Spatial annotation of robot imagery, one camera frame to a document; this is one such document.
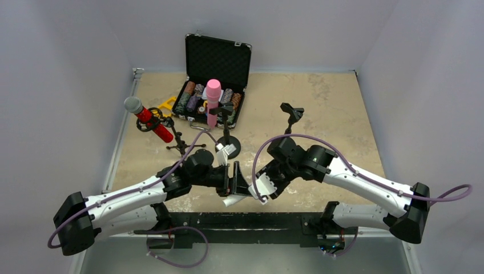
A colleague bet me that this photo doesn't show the black poker chip case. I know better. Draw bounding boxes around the black poker chip case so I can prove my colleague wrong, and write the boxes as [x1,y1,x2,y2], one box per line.
[171,33,252,129]

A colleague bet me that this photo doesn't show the white microphone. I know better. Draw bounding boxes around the white microphone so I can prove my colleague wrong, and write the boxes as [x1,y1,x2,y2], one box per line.
[223,195,246,207]

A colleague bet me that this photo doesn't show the pink microphone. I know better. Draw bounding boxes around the pink microphone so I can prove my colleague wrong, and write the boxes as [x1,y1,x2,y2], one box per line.
[206,79,221,129]

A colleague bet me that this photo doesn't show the yellow plastic triangle frame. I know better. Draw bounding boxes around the yellow plastic triangle frame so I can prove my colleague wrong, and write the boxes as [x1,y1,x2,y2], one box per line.
[157,96,177,117]

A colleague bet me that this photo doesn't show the black tripod shock mount stand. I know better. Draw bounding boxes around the black tripod shock mount stand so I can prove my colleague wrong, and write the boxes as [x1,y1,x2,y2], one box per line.
[148,107,189,156]

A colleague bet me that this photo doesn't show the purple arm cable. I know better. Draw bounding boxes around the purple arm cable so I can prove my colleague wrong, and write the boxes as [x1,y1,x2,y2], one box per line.
[251,134,473,207]
[47,131,220,249]

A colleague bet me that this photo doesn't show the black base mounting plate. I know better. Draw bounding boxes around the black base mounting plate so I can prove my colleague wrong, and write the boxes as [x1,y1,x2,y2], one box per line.
[134,212,357,248]

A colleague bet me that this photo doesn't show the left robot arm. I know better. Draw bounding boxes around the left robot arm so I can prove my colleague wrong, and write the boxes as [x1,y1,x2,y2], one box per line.
[48,149,251,256]

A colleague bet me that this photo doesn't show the black round base mic stand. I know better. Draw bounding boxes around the black round base mic stand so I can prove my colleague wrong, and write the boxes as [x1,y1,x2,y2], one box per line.
[280,103,305,134]

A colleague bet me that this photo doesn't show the aluminium table edge rail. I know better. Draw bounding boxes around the aluminium table edge rail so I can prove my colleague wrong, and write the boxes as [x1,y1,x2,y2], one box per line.
[101,67,145,194]

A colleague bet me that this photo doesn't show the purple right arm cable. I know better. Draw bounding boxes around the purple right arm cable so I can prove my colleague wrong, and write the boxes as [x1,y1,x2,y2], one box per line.
[251,134,473,207]

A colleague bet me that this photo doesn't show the red glitter microphone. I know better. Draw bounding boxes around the red glitter microphone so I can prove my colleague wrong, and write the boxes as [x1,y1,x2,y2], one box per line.
[124,96,174,143]

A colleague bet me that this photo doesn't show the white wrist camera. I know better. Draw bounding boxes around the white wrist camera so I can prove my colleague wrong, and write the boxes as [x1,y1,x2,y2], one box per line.
[255,173,277,205]
[215,143,236,166]

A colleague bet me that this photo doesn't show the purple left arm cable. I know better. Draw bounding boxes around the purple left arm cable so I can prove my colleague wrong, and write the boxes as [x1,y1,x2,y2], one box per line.
[47,131,220,249]

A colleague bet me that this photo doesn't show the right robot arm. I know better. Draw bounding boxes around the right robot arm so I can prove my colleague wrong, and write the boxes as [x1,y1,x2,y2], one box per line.
[249,137,430,244]

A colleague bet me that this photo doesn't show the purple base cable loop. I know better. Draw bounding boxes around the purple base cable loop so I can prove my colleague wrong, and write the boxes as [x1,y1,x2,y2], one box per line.
[146,226,209,269]

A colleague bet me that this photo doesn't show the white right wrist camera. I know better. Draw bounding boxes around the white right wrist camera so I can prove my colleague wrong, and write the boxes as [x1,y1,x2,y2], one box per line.
[255,173,277,205]

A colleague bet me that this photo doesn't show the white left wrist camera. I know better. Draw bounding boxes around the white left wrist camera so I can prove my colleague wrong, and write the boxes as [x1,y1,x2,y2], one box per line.
[215,143,236,166]

